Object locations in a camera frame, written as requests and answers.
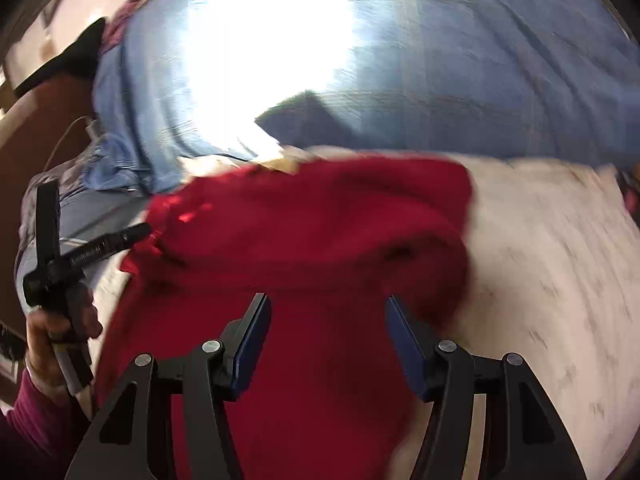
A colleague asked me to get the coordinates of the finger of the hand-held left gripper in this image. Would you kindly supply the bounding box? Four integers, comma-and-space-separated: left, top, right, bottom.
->
60, 222, 153, 270

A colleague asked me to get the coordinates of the red garment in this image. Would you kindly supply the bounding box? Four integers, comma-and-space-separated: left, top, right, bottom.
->
94, 157, 477, 480

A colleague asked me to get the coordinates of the brown wooden headboard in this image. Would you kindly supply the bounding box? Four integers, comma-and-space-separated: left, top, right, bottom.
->
0, 76, 102, 321

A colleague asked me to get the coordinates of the dark cloth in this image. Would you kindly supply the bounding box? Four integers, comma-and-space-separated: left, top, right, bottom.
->
12, 16, 108, 100

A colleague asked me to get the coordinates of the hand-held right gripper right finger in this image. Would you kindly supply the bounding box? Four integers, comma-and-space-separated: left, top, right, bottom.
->
385, 295, 588, 480

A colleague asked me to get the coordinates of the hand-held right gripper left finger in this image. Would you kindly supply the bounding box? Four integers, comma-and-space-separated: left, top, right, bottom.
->
65, 292, 273, 480

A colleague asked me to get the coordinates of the white cable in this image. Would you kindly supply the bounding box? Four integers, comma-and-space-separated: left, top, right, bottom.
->
42, 115, 101, 176

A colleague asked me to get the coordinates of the person's left hand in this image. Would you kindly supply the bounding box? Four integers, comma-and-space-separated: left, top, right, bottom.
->
25, 284, 104, 407

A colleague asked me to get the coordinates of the cream leaf-print bedding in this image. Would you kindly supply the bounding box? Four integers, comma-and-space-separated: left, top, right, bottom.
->
90, 144, 640, 480

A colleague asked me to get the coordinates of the blue plaid quilt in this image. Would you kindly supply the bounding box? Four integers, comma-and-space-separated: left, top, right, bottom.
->
91, 0, 640, 196

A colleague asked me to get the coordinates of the grey striped cloth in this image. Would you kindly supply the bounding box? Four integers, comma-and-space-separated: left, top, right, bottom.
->
15, 135, 153, 311

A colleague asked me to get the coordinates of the maroon cloth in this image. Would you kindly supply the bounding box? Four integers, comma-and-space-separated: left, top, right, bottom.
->
99, 0, 168, 57

